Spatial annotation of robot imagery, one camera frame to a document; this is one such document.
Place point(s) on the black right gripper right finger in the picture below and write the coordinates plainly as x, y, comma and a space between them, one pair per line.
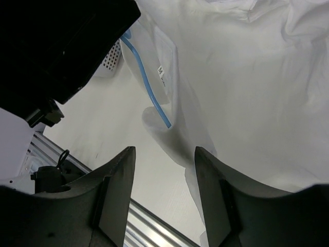
240, 211

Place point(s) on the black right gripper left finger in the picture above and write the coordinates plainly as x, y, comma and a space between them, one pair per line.
89, 211

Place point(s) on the white shirt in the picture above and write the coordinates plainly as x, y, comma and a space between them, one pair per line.
246, 80

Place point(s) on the blue wire hanger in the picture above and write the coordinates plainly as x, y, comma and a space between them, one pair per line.
125, 38

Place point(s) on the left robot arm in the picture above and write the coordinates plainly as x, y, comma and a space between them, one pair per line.
49, 52

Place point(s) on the white plastic basket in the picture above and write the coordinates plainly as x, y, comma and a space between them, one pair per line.
109, 64

